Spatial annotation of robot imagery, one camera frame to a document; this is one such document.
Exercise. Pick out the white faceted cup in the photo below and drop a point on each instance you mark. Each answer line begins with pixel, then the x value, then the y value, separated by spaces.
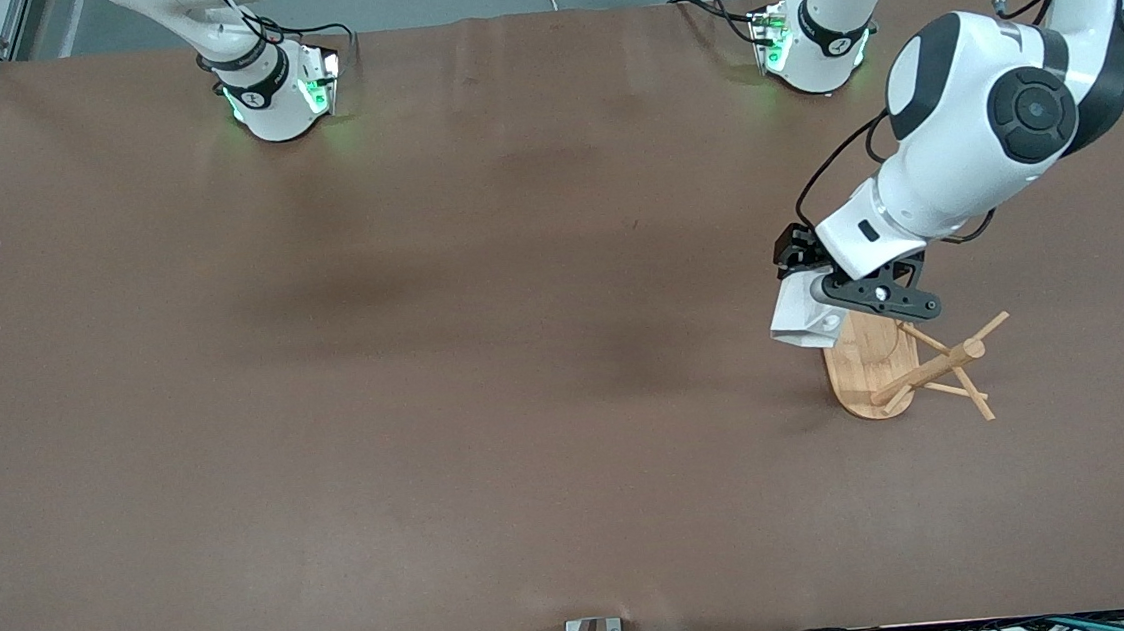
pixel 803 322

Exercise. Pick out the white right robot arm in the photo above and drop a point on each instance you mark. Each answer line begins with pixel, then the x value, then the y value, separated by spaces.
pixel 269 103

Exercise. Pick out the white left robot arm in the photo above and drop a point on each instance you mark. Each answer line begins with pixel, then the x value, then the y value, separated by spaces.
pixel 968 123

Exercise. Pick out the wooden cup rack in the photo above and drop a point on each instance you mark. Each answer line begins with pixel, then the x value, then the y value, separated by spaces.
pixel 867 372

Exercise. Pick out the brown table cover mat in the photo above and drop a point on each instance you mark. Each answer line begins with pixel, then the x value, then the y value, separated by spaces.
pixel 426 366

